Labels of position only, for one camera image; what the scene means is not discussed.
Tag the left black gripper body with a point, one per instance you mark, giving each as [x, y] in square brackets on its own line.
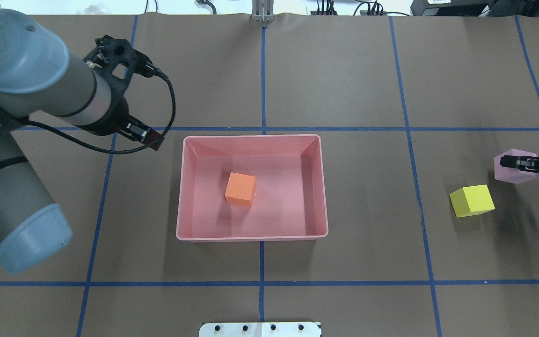
[119, 118]

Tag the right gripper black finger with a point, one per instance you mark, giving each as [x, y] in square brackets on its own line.
[519, 162]

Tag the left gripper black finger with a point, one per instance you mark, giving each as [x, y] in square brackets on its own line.
[145, 135]

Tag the yellow foam block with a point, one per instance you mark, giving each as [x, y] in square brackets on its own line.
[471, 200]

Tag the orange foam block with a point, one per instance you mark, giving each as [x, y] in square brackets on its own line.
[240, 189]

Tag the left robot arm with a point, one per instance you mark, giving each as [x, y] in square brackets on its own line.
[45, 85]

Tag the pink plastic bin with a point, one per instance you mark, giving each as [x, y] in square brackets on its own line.
[290, 202]

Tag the white metal plate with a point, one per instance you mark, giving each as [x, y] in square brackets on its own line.
[261, 329]

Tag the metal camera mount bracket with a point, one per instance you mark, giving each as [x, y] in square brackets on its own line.
[263, 11]

